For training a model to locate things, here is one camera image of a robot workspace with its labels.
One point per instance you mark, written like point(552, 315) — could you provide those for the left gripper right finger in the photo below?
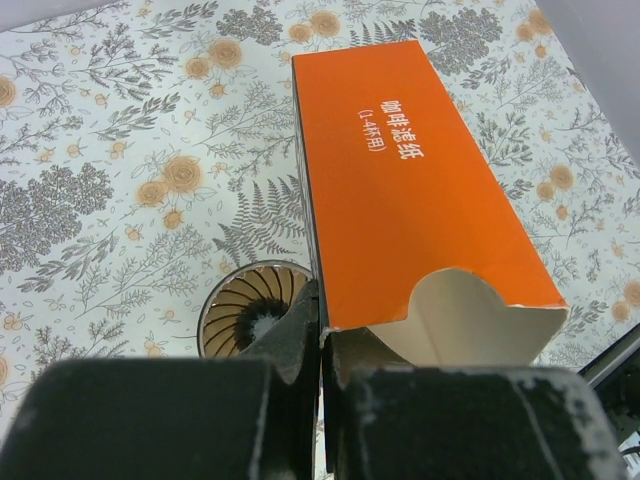
point(388, 419)

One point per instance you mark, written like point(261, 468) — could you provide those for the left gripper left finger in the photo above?
point(251, 416)

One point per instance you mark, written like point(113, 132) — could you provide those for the grey glass dripper cone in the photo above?
point(246, 304)

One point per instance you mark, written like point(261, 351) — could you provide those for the coffee filter paper box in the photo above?
point(411, 235)

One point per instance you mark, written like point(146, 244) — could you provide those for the floral patterned table mat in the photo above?
point(147, 150)

